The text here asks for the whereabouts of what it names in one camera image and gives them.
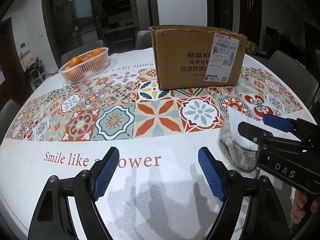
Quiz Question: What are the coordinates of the right hand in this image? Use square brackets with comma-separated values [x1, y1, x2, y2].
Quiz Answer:
[290, 190, 319, 224]

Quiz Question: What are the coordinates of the grey dining chair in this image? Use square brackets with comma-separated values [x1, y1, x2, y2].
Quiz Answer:
[267, 50, 319, 108]

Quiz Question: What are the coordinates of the patterned tablecloth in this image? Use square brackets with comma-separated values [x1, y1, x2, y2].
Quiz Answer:
[1, 49, 313, 239]

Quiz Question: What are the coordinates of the brown cardboard box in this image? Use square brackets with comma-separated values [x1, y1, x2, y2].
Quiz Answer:
[150, 25, 247, 90]

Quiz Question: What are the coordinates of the white fruit basket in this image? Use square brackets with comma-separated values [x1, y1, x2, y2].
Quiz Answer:
[59, 47, 109, 84]

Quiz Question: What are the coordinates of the orange fruit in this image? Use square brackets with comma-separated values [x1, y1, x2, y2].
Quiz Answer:
[69, 56, 82, 68]

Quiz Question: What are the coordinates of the grey chair far left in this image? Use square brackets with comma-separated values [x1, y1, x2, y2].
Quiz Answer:
[60, 40, 105, 67]

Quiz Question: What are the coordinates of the grey chair far side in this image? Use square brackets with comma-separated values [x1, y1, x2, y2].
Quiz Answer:
[135, 30, 152, 50]

